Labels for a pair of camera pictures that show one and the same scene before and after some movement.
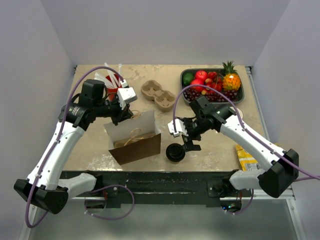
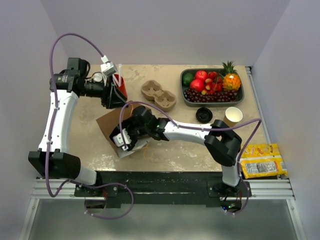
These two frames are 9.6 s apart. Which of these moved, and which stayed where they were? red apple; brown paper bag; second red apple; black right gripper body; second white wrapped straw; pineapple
Moved: black right gripper body; brown paper bag
Stayed: second red apple; pineapple; red apple; second white wrapped straw
